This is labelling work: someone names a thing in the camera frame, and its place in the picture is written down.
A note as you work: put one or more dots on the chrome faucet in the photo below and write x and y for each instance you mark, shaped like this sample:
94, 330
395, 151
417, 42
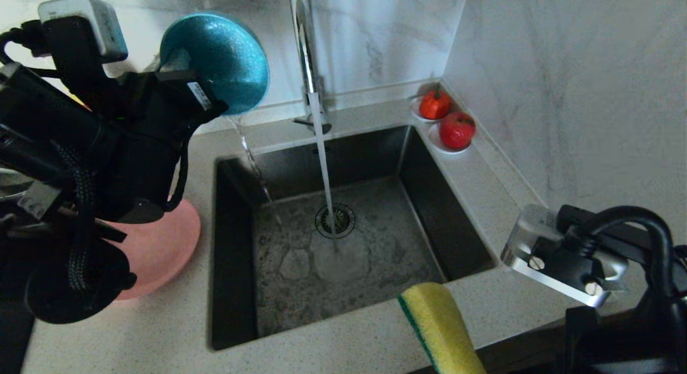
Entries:
306, 52

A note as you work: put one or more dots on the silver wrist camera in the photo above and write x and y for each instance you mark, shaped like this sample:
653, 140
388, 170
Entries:
536, 240
102, 25

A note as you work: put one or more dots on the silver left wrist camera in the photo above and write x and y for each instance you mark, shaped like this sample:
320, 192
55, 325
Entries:
102, 25

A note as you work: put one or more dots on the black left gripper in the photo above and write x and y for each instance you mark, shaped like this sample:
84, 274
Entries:
150, 148

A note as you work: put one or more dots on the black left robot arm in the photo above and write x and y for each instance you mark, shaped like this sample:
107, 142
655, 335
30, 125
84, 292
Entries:
43, 148

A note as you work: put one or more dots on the red apple on dish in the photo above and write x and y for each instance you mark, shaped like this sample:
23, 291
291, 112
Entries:
435, 143

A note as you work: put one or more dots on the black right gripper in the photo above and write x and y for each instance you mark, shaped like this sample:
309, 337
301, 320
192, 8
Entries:
633, 342

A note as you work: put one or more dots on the teal bowl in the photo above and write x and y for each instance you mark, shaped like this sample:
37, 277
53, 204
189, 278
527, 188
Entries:
225, 57

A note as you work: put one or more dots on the black cooktop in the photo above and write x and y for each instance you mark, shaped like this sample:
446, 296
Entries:
11, 336

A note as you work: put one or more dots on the yellow green sponge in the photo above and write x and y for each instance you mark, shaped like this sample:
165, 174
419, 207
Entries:
440, 325

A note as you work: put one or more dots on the running water stream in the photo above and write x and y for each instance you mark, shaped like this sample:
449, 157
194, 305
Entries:
322, 159

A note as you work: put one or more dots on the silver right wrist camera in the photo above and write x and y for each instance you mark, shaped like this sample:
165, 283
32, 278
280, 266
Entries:
536, 240

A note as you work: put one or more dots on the round metal drain strainer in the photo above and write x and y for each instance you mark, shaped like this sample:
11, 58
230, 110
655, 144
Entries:
343, 219

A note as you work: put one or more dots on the stainless steel sink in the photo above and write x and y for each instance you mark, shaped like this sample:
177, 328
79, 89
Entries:
375, 256

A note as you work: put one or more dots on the pink plate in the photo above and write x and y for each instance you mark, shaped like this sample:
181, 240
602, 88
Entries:
161, 245

